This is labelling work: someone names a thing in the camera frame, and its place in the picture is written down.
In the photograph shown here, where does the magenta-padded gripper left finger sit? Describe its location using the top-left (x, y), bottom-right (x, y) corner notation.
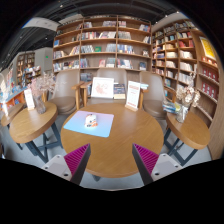
top-left (41, 143), bottom-right (92, 186)

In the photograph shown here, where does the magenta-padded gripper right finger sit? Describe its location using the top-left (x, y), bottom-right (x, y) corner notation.
top-left (131, 143), bottom-right (184, 186)

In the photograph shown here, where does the white orange patterned computer mouse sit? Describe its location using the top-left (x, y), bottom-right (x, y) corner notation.
top-left (84, 113), bottom-right (99, 129)

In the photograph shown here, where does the blue pink gradient mouse pad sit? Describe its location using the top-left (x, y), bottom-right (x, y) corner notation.
top-left (63, 110), bottom-right (115, 139)

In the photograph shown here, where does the oval wooden side table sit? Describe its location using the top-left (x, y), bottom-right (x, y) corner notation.
top-left (9, 101), bottom-right (63, 164)
top-left (163, 111), bottom-right (212, 167)

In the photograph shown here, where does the stack of colourful books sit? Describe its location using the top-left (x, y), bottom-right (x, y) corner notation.
top-left (162, 99), bottom-right (181, 114)

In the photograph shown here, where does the glass vase with dried flowers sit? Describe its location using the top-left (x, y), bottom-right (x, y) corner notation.
top-left (174, 73), bottom-right (202, 124)
top-left (29, 72), bottom-right (57, 115)

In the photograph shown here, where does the brown leather armchair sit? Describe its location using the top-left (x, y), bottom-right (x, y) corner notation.
top-left (49, 68), bottom-right (83, 116)
top-left (79, 67), bottom-right (148, 107)
top-left (139, 70), bottom-right (168, 119)

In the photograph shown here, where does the white red sign wooden base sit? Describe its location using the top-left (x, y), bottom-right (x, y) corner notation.
top-left (124, 80), bottom-right (142, 112)

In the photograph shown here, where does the dark cover book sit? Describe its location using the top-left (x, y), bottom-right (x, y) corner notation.
top-left (113, 83), bottom-right (127, 100)

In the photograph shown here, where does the white card with red drawing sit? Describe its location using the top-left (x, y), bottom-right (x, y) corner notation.
top-left (90, 76), bottom-right (115, 100)

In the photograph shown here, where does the small white table card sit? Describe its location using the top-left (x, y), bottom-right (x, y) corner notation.
top-left (23, 88), bottom-right (36, 111)

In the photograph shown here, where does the low colourful book display stand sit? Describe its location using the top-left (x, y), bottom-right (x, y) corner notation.
top-left (0, 68), bottom-right (28, 108)

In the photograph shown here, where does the distant wooden bookshelf unit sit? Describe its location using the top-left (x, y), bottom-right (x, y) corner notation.
top-left (16, 51), bottom-right (43, 86)

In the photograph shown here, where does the tall wooden bookshelf with poster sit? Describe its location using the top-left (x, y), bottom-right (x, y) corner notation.
top-left (151, 19), bottom-right (219, 123)

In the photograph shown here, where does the wide wooden bookshelf unit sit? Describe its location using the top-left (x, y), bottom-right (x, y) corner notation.
top-left (52, 14), bottom-right (153, 73)

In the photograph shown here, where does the white hanging ceiling sign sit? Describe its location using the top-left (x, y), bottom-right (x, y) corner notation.
top-left (22, 17), bottom-right (61, 33)

